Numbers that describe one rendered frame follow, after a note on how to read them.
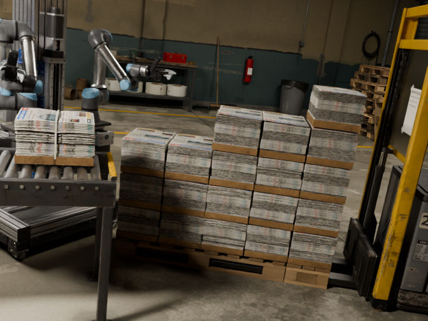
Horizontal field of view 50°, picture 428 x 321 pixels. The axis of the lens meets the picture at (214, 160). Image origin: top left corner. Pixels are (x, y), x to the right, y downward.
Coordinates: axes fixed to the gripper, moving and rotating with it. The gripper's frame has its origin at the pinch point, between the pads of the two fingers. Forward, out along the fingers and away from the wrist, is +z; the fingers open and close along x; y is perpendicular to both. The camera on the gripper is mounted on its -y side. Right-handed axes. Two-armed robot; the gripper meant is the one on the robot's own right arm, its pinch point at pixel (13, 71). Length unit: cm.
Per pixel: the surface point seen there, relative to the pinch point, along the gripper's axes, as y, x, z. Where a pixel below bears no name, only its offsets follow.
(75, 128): 19.9, -29.5, 23.2
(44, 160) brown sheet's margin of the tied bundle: 38.4, -18.3, 20.3
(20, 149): 35.5, -6.6, 17.0
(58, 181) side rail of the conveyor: 41, -21, 45
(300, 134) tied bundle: 1, -160, 35
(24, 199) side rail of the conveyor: 51, -8, 43
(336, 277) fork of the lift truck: 89, -209, 54
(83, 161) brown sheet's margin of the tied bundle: 36, -36, 24
